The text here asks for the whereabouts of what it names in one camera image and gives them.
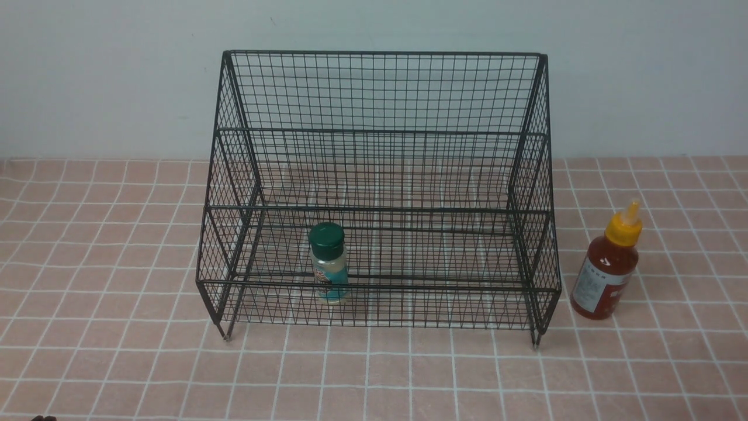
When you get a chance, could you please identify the green-capped seasoning bottle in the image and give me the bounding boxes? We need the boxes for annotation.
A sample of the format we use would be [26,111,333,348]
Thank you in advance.
[307,222,348,305]

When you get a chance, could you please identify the red sauce bottle yellow cap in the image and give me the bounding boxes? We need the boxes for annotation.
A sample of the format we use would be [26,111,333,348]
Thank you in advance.
[570,201,643,320]

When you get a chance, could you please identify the black wire mesh rack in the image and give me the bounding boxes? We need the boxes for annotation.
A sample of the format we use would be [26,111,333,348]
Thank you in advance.
[196,50,563,347]

